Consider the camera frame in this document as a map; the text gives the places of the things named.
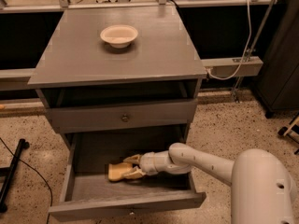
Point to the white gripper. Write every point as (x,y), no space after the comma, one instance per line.
(149,163)

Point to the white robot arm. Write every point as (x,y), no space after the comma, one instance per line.
(262,189)

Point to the open grey lower drawer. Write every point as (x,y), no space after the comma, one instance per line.
(87,193)

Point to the closed grey upper drawer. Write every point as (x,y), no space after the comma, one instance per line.
(121,116)

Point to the grey wooden drawer cabinet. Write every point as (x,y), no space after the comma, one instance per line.
(78,68)

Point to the black stand leg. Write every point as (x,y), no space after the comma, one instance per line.
(7,173)

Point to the diagonal metal rod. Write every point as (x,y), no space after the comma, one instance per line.
(250,45)

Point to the white paper bowl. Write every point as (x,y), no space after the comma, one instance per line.
(119,36)

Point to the dark grey cabinet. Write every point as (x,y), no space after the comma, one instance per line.
(277,85)

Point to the grey metal rail beam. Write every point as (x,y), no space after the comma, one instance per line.
(17,79)

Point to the black wheeled cart frame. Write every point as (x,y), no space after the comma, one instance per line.
(292,128)

